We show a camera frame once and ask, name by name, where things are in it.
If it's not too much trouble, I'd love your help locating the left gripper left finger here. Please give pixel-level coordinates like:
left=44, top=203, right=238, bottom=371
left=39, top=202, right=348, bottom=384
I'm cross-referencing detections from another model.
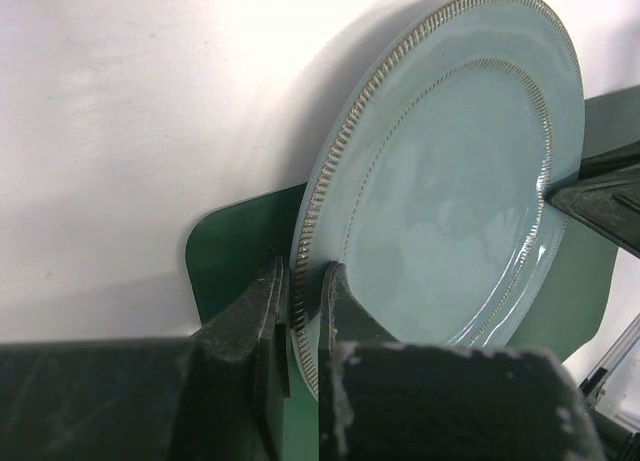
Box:
left=1, top=257, right=290, bottom=460

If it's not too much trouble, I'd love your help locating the teal round plate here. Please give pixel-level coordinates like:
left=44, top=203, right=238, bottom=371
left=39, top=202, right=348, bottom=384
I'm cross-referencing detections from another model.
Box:
left=289, top=0, right=585, bottom=392

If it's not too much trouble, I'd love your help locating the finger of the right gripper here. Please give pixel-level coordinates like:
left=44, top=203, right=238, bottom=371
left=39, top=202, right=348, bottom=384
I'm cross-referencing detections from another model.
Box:
left=546, top=164, right=639, bottom=256
left=579, top=141, right=640, bottom=180

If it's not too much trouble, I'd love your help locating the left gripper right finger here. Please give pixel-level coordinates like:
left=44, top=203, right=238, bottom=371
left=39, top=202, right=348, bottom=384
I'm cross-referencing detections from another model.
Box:
left=318, top=263, right=605, bottom=460

